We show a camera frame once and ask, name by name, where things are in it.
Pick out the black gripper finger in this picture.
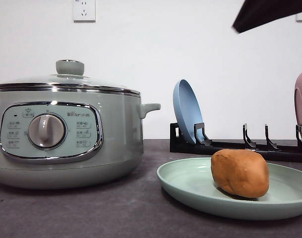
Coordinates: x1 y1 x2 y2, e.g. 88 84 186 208
232 0 302 33

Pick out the brown potato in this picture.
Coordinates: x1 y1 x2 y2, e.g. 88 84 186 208
211 149 270 198

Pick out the green plate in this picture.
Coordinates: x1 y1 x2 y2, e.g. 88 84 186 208
157 157 302 221

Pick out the glass steamer lid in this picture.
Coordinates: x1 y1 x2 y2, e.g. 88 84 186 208
0 59 141 95

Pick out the blue plate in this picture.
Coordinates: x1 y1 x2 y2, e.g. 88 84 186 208
173 79 204 144

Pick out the black plate rack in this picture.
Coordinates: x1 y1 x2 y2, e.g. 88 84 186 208
170 123 302 163

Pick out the green electric steamer pot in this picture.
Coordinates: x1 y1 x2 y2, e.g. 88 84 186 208
0 83 161 189

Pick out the white wall socket left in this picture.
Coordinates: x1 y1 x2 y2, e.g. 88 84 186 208
73 0 96 23

